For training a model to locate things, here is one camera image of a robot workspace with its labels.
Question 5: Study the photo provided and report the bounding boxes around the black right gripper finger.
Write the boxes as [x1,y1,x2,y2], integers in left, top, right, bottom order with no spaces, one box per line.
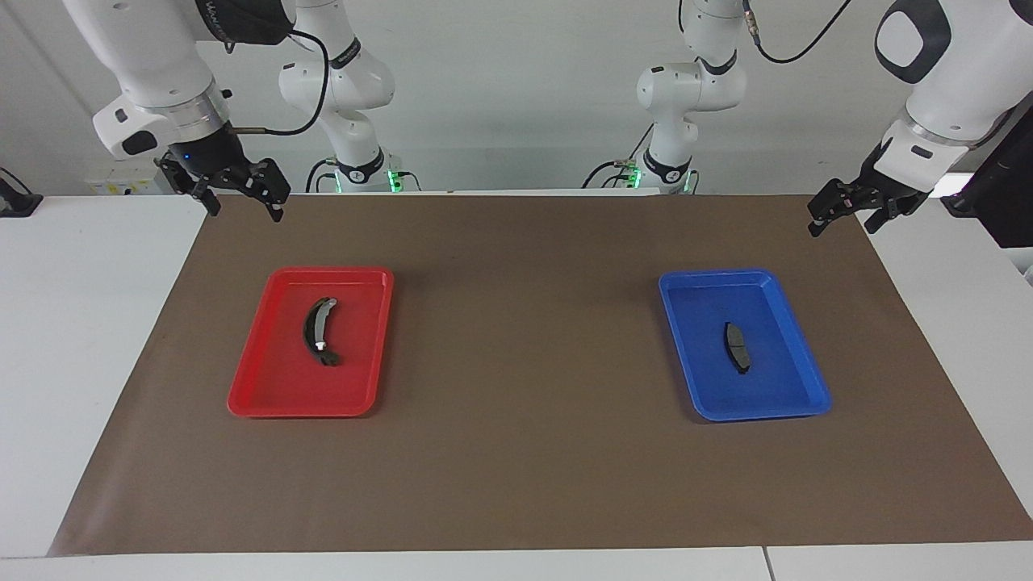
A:
[184,176,222,218]
[250,158,293,224]

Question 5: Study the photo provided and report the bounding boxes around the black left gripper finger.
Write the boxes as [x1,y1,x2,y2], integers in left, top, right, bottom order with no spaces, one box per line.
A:
[863,197,922,236]
[807,179,859,238]

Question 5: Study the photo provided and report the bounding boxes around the curved black brake pad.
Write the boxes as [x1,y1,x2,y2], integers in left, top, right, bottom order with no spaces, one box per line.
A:
[303,297,342,368]

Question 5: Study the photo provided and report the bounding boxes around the small grey brake pad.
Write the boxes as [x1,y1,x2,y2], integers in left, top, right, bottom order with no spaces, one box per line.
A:
[722,322,751,375]

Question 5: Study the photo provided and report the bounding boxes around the red plastic tray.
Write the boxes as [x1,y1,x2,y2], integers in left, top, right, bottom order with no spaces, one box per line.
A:
[227,267,395,419]

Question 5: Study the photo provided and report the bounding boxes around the black clamp device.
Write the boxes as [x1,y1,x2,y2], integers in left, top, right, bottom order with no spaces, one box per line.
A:
[0,167,44,218]

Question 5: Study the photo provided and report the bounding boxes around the blue plastic tray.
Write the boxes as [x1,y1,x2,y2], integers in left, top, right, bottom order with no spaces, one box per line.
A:
[658,269,833,423]

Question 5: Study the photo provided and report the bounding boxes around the brown table mat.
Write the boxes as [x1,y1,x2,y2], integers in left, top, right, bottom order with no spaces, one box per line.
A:
[47,194,1033,558]

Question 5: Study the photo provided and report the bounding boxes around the black base cable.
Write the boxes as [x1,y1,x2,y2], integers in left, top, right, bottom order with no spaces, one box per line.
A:
[304,157,341,194]
[583,121,656,191]

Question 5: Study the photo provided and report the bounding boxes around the white wall socket box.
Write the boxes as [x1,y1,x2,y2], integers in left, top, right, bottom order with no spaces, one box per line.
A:
[85,157,174,196]

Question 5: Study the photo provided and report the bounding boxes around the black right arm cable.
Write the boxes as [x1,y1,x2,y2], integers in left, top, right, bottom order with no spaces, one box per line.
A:
[226,30,332,136]

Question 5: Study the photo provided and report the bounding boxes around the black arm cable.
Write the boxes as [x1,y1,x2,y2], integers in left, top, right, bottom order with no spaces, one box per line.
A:
[226,30,332,136]
[742,0,853,65]

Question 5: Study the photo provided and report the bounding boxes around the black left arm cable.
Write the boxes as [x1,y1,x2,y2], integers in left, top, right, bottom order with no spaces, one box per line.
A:
[742,0,853,65]

